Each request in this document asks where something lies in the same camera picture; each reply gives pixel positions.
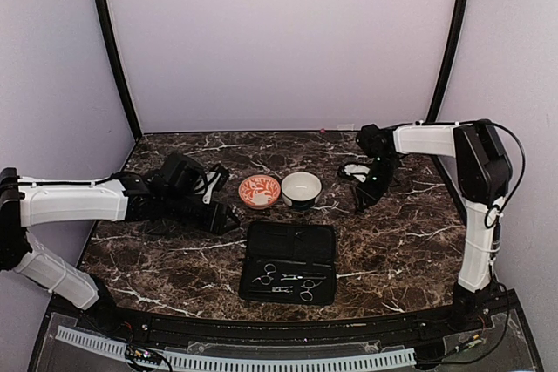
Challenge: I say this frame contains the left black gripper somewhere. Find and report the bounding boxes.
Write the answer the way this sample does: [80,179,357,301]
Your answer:
[162,192,241,236]

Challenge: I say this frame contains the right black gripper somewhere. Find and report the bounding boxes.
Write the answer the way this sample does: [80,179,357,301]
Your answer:
[355,154,399,209]

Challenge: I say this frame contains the black zippered tool case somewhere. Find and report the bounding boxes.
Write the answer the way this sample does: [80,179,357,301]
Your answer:
[238,221,337,306]

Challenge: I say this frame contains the silver thinning scissors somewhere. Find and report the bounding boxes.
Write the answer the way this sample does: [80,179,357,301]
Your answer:
[271,280,321,302]

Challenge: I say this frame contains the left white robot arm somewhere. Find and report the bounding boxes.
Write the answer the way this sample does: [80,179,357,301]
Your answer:
[1,167,240,334]

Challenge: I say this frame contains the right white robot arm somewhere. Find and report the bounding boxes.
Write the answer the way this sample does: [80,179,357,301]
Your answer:
[355,119,513,294]

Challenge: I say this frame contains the orange patterned bowl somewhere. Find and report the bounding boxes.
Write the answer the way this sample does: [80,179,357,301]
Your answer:
[238,174,281,209]

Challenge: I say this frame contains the white and blue bowl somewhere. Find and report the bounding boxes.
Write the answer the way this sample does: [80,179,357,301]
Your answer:
[281,172,323,211]

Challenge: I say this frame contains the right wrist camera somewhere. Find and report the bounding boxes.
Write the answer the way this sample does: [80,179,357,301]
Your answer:
[356,124,394,158]

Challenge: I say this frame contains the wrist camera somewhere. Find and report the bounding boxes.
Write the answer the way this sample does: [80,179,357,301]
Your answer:
[161,152,203,193]
[356,124,394,158]

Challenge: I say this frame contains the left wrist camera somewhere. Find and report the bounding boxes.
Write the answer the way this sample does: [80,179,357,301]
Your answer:
[161,152,203,193]

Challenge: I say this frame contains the black front rail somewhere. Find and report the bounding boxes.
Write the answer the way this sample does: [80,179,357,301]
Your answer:
[116,305,451,346]

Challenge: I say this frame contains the white slotted cable duct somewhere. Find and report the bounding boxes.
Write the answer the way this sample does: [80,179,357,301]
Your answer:
[55,326,416,371]

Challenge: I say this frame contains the right black frame post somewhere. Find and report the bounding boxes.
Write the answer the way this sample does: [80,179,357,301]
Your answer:
[425,0,467,122]

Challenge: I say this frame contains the black frame post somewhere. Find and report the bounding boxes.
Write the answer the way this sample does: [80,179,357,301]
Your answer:
[94,0,143,141]
[425,0,467,122]

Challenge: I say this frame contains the left black frame post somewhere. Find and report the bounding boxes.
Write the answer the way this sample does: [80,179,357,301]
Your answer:
[94,0,143,141]

